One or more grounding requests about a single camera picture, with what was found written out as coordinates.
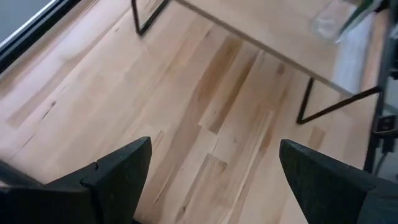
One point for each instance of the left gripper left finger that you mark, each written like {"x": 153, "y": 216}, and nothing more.
{"x": 118, "y": 183}

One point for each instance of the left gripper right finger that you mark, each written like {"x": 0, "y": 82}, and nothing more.
{"x": 326, "y": 186}

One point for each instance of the clear glass vase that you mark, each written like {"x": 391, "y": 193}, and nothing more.
{"x": 326, "y": 21}

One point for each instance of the wooden board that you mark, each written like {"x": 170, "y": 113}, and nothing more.
{"x": 280, "y": 25}

